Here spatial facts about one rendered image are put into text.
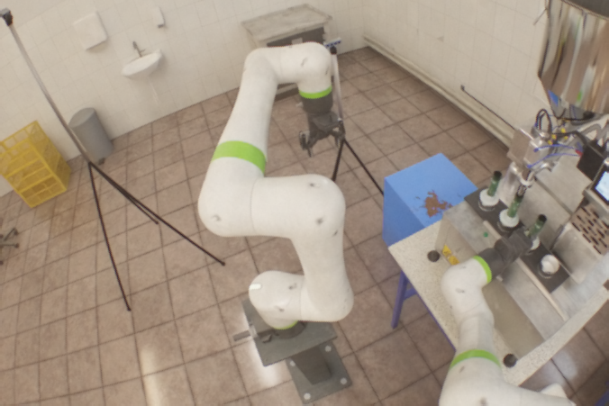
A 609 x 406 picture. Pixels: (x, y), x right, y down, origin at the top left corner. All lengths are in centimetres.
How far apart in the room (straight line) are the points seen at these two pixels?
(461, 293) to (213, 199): 67
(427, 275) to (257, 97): 98
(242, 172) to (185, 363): 180
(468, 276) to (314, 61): 69
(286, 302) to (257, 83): 57
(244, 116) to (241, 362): 167
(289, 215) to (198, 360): 178
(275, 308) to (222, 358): 131
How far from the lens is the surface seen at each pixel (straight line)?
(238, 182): 63
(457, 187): 194
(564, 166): 131
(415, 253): 147
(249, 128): 73
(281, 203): 59
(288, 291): 94
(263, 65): 88
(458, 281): 95
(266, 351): 116
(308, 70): 87
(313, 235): 60
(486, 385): 61
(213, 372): 221
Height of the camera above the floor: 200
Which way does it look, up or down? 45 degrees down
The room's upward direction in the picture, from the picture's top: 12 degrees counter-clockwise
